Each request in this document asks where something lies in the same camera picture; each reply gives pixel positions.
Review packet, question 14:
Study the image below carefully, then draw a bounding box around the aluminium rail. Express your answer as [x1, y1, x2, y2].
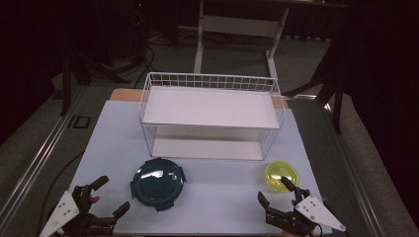
[0, 85, 87, 228]
[322, 102, 389, 237]

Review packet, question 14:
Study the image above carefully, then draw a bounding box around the black cable bundle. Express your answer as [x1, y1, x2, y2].
[132, 43, 156, 89]

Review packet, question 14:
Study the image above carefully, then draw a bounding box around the dark teal round lidded container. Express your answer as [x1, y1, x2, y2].
[128, 157, 188, 212]

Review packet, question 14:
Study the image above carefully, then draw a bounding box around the dark equipment tower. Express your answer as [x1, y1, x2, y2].
[130, 0, 148, 63]

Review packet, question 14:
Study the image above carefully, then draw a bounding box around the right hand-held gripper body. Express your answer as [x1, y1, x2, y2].
[265, 187, 347, 237]

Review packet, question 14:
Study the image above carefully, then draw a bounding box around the black rectangular floor bracket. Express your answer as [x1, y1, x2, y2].
[67, 115, 92, 129]

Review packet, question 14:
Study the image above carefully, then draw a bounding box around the black floor cable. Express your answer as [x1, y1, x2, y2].
[36, 151, 85, 237]

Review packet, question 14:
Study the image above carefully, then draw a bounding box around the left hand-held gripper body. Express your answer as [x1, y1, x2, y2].
[39, 185, 117, 237]

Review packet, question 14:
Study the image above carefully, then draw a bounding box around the white wire shelf rack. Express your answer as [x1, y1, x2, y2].
[138, 71, 286, 162]

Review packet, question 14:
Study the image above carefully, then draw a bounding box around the yellow-green lidded container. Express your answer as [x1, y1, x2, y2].
[264, 160, 300, 194]

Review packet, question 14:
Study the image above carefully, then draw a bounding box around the white metal table frame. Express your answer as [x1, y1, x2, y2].
[193, 0, 350, 80]

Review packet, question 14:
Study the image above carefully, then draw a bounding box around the black tripod stand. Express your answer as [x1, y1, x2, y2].
[283, 42, 347, 134]
[60, 52, 131, 117]

